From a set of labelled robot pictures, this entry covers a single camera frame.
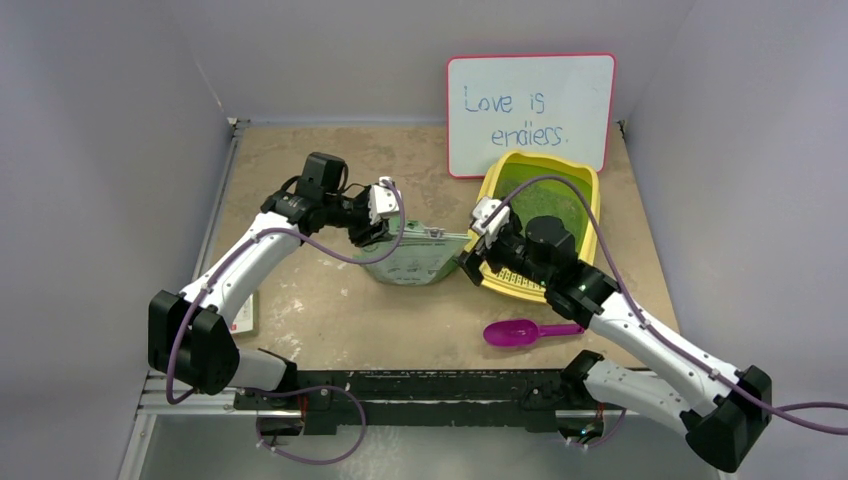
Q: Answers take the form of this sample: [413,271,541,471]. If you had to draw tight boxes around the green cat litter granules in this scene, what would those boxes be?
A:
[510,180,588,249]

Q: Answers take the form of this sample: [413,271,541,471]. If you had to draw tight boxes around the green cat litter bag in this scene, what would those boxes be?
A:
[363,220,470,286]

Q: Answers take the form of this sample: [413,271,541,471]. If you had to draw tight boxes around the pink framed whiteboard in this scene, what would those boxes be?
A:
[446,52,617,178]

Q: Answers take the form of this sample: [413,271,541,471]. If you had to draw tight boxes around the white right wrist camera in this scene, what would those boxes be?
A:
[469,196,511,250]

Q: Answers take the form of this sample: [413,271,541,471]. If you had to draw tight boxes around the yellow sifting litter tray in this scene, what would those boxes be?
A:
[477,150,600,264]

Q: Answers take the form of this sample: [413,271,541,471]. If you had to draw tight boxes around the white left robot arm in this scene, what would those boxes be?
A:
[147,152,405,409]

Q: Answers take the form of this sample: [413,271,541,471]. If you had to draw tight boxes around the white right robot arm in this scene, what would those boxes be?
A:
[459,211,772,473]

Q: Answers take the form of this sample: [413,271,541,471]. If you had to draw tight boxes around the purple plastic litter scoop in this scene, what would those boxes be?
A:
[483,318,585,348]

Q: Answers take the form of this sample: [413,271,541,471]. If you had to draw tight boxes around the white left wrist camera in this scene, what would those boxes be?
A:
[368,176,400,225]

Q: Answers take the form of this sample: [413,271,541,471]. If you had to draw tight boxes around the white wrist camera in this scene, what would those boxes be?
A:
[469,196,511,250]
[368,176,400,225]

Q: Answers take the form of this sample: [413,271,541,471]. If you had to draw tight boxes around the small white red card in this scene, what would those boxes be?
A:
[230,293,259,335]

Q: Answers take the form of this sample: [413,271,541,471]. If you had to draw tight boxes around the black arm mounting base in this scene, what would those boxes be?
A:
[234,355,620,444]

